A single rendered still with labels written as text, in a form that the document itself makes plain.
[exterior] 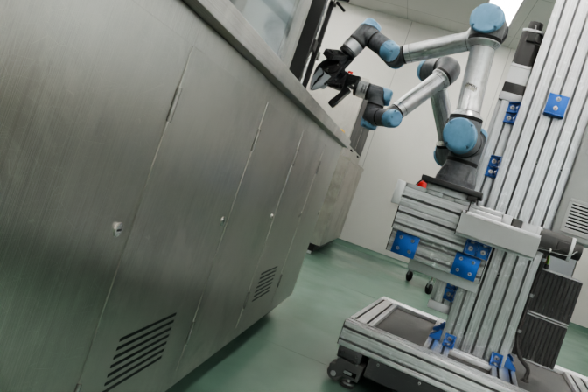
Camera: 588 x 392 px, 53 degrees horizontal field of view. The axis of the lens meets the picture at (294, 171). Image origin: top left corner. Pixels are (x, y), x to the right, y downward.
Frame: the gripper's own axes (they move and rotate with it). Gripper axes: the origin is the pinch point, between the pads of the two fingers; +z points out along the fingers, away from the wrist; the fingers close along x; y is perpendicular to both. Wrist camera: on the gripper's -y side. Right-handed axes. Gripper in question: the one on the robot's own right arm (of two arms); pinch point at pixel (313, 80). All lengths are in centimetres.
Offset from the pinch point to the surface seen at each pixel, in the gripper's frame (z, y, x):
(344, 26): 83, 142, -444
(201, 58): -19, -29, 169
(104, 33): -19, -33, 197
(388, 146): -14, 20, -444
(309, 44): -4.8, 4.2, 49.0
